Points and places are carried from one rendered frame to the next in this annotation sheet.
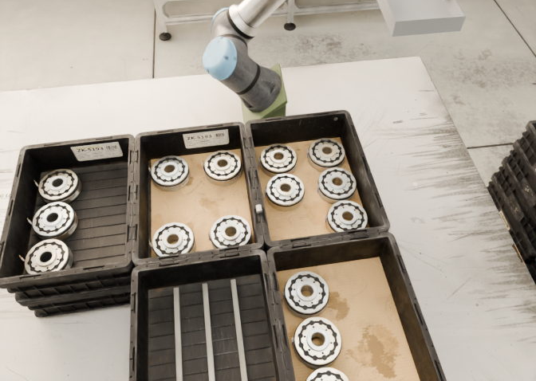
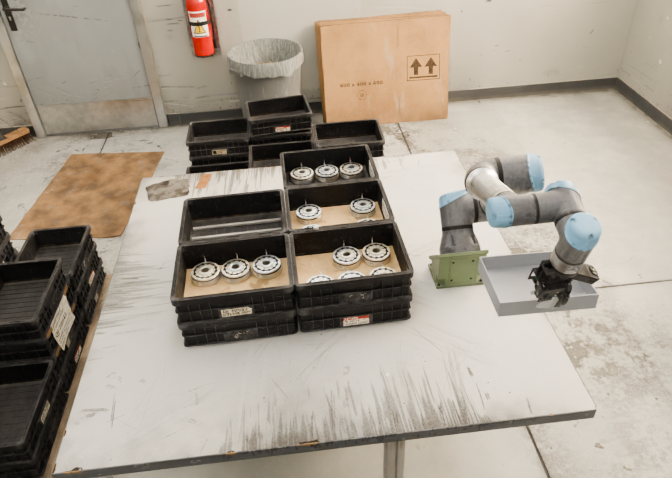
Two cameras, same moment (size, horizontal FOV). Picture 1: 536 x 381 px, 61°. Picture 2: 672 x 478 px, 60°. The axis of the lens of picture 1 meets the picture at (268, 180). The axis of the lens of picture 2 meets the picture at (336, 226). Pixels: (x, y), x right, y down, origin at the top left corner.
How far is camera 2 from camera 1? 1.88 m
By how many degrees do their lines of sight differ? 63
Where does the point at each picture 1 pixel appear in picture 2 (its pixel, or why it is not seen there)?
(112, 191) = not seen: hidden behind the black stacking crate
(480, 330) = (243, 395)
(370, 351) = not seen: hidden behind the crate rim
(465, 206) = (361, 410)
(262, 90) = (445, 239)
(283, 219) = (325, 260)
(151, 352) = (246, 216)
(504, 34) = not seen: outside the picture
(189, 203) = (340, 220)
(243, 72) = (446, 214)
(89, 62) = (612, 238)
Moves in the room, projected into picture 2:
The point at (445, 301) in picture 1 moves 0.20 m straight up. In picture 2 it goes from (269, 377) to (262, 334)
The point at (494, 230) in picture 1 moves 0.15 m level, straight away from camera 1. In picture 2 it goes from (334, 429) to (370, 462)
